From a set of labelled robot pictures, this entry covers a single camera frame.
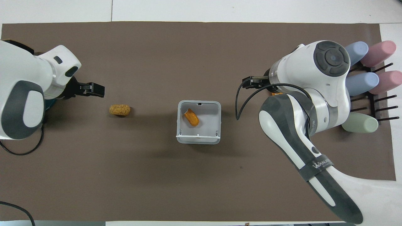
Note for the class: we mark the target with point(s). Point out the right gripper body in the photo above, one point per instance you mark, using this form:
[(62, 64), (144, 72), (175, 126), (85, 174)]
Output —
[(260, 82)]

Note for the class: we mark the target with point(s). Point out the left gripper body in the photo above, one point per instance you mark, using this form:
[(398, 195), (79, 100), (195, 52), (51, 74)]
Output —
[(70, 89)]

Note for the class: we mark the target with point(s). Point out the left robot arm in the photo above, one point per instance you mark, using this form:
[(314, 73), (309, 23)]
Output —
[(28, 72)]

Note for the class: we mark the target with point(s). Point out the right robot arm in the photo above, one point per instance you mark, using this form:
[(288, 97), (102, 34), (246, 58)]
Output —
[(301, 75)]

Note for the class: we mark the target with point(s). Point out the grey plastic bin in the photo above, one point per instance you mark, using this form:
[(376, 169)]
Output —
[(213, 125)]

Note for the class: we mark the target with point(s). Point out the small orange object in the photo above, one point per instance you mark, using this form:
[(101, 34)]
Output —
[(277, 93)]

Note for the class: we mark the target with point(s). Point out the dark teal cup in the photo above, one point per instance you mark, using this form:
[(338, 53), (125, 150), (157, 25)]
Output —
[(49, 103)]

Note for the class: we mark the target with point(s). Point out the brown crusty bread roll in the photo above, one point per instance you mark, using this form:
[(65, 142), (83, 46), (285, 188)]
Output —
[(119, 110)]

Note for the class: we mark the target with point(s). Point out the orange bread piece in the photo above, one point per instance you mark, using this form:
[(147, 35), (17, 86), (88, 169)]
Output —
[(191, 118)]

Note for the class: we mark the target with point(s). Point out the blue cup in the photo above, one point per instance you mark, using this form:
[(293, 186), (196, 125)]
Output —
[(357, 51), (364, 83)]

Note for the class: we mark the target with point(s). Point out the green cup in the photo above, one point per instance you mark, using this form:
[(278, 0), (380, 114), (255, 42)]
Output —
[(361, 123)]

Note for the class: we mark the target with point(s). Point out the black stand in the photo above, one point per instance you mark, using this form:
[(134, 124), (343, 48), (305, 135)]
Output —
[(373, 103)]

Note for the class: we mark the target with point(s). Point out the pink cup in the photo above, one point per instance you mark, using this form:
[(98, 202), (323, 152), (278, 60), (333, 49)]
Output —
[(388, 81), (380, 52)]

